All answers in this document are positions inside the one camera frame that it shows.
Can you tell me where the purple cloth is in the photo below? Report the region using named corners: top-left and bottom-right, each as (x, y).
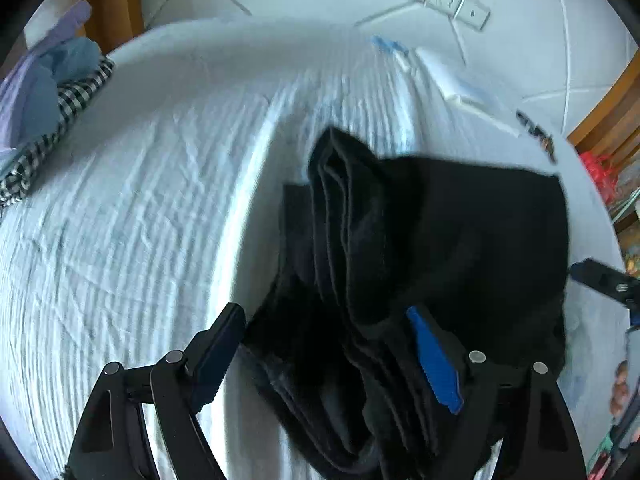
top-left (1, 0), bottom-right (102, 152)

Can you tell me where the blue denim cloth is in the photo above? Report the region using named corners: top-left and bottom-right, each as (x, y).
top-left (1, 37), bottom-right (102, 162)

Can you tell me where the white paper booklet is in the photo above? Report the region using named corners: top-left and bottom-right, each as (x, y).
top-left (414, 47), bottom-right (523, 138)

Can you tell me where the red plastic basket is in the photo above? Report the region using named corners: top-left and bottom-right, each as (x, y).
top-left (579, 152), bottom-right (618, 205)

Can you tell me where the blue white small tool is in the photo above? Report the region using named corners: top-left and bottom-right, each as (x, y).
top-left (372, 36), bottom-right (411, 73)

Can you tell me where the black hooded garment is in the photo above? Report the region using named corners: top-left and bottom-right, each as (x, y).
top-left (243, 128), bottom-right (568, 479)

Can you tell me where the black key bunch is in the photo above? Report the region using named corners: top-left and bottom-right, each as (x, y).
top-left (515, 110), bottom-right (558, 165)

